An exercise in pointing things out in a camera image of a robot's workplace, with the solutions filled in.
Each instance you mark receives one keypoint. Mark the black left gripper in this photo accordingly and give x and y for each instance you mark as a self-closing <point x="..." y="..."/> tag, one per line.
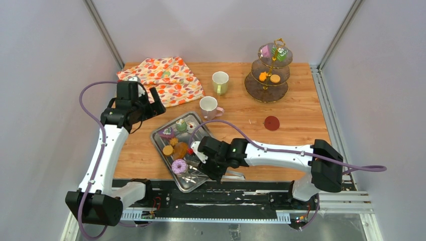
<point x="156" y="107"/>

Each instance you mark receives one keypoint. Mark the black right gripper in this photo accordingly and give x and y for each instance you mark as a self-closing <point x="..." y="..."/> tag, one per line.
<point x="205" y="167"/>

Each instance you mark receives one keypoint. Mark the purple cake slice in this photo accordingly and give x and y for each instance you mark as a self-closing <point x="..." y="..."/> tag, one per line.
<point x="167" y="133"/>

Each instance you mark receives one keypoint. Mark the green round cupcake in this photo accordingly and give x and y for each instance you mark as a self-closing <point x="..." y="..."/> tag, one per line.
<point x="181" y="125"/>

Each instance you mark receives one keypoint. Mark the silver metal tray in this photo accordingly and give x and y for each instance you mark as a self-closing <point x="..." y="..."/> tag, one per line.
<point x="192" y="179"/>

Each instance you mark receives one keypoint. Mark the white coconut cherry cake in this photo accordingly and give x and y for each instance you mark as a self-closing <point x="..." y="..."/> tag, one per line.
<point x="190" y="127"/>

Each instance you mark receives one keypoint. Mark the brown bread roll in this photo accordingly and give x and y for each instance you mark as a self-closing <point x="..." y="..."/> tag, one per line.
<point x="180" y="150"/>

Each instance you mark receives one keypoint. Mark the pink frosted donut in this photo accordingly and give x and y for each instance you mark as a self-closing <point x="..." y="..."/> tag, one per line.
<point x="179" y="167"/>

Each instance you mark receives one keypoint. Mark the round yellow cracker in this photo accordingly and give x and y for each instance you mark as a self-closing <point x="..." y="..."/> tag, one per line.
<point x="168" y="150"/>
<point x="275" y="79"/>

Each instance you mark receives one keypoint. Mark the orange fish-shaped cookie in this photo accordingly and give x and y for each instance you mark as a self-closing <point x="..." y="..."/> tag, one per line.
<point x="263" y="76"/>

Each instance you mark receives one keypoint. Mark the green kiwi cake slice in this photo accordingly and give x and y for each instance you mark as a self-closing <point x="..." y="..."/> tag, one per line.
<point x="279" y="53"/>

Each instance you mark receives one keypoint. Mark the silver white tongs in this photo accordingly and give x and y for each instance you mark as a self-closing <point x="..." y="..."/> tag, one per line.
<point x="233" y="175"/>

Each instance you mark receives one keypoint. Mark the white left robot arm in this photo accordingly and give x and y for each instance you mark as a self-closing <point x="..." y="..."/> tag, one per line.
<point x="95" y="201"/>

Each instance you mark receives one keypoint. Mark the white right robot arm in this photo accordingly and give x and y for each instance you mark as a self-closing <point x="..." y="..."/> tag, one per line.
<point x="320" y="162"/>

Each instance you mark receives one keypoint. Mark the floral orange cloth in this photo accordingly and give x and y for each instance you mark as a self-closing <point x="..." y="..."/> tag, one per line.
<point x="174" y="81"/>

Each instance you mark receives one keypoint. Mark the swirl butter cookie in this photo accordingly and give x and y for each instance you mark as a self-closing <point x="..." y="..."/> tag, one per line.
<point x="173" y="141"/>

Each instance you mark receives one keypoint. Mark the pink mug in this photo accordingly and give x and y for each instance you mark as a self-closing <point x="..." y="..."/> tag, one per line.
<point x="209" y="108"/>

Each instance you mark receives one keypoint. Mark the red round coaster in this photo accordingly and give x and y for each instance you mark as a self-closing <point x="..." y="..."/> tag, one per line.
<point x="271" y="123"/>

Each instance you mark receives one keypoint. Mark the green mug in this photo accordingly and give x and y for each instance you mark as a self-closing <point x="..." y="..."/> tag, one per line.
<point x="220" y="81"/>

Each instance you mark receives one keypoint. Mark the three-tier glass cake stand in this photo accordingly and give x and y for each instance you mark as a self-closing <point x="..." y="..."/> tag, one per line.
<point x="267" y="91"/>

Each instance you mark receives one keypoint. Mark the black table front rail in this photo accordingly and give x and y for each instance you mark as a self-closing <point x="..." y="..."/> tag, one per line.
<point x="234" y="201"/>

